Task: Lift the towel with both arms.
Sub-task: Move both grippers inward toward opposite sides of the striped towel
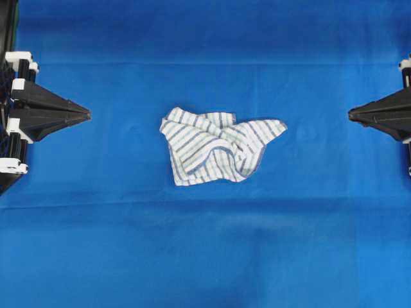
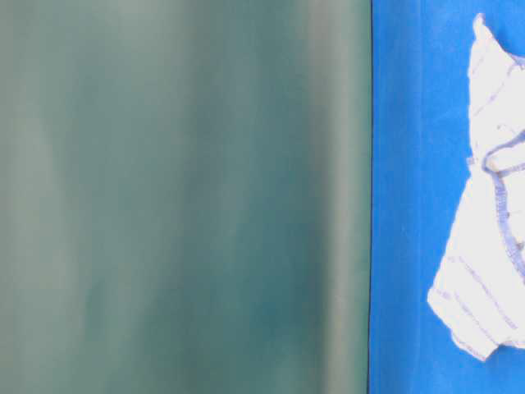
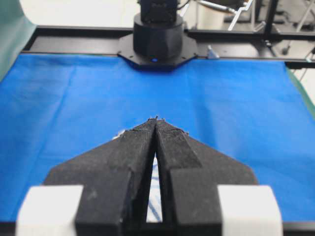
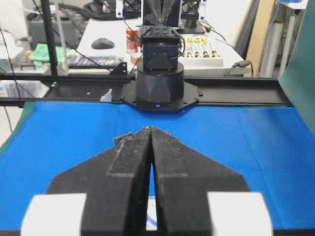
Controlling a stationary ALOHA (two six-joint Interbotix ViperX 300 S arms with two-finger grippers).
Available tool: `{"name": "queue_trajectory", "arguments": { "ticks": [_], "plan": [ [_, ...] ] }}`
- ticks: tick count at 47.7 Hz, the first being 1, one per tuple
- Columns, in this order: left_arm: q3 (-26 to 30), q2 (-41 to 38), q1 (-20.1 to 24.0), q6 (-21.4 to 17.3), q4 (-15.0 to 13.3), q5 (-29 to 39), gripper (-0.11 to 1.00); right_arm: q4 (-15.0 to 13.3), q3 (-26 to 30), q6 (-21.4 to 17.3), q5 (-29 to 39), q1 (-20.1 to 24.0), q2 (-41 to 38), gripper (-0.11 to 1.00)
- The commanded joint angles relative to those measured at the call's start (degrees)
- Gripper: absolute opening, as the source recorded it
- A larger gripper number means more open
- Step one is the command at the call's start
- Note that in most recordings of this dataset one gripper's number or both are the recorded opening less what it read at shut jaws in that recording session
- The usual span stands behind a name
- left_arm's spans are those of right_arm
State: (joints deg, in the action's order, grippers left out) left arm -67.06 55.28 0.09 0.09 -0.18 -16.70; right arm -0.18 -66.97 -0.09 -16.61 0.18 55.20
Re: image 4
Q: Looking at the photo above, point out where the black monitor stand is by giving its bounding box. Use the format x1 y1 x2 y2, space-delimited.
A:
176 19 205 34

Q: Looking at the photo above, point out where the black aluminium frame rail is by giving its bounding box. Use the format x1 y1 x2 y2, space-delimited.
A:
0 74 292 111

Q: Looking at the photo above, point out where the green cloth on desk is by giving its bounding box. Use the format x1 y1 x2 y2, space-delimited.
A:
29 43 64 65

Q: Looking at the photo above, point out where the blue table mat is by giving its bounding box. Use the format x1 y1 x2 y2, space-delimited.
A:
0 102 315 231

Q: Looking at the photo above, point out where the black computer mouse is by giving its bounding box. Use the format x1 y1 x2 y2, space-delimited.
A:
91 38 115 50

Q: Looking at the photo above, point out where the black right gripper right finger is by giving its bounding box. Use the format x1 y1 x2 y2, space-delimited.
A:
151 128 249 236

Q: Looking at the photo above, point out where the red drink can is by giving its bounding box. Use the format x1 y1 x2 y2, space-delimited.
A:
126 28 139 54

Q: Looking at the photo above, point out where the white desk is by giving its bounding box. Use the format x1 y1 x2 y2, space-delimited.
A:
77 19 251 77

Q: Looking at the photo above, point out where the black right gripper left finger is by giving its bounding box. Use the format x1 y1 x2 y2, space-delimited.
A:
46 128 151 236

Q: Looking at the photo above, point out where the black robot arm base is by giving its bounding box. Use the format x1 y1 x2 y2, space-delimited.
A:
121 0 199 111

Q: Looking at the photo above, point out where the green backdrop panel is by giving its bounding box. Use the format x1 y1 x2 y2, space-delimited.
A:
278 0 315 134

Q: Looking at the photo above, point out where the black vertical pole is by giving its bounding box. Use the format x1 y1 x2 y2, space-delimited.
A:
40 0 58 76

